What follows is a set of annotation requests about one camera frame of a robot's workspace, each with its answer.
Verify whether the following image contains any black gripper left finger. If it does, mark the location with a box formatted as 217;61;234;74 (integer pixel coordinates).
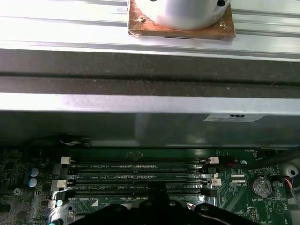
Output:
81;182;158;225

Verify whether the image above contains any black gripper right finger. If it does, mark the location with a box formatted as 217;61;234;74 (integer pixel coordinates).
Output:
157;182;238;225

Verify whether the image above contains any RAM slot with white latches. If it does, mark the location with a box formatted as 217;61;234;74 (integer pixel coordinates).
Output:
50;179;222;190
60;156;220;166

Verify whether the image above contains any green motherboard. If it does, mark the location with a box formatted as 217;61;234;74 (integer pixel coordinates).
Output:
0;146;290;225

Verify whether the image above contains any silver coin battery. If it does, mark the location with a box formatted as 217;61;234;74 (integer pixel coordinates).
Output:
251;176;273;198

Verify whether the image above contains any white case sticker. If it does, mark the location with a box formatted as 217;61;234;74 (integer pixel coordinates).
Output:
202;113;266;123

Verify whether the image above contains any black PC case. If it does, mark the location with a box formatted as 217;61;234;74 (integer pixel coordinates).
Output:
0;48;300;225

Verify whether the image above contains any connector with coloured wires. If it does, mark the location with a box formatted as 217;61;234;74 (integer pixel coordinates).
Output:
270;174;298;197

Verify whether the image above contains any thick black cable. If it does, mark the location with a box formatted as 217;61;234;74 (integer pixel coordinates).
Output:
221;152;300;169

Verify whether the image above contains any brown square base plate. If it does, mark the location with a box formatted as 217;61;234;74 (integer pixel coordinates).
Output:
127;0;236;41

